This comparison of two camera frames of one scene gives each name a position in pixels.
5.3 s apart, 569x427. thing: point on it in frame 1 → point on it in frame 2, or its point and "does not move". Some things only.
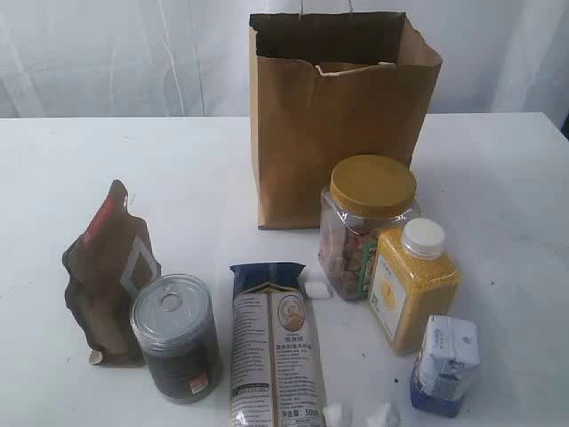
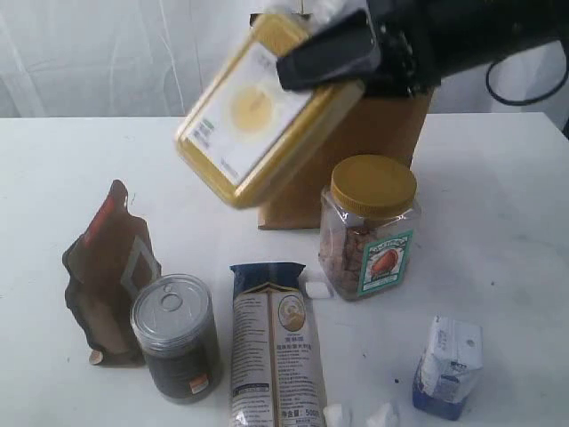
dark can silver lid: x=174 y=324 does not move
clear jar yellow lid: x=365 y=193 does not move
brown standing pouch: x=106 y=267 does not move
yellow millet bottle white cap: x=413 y=279 → x=252 y=137
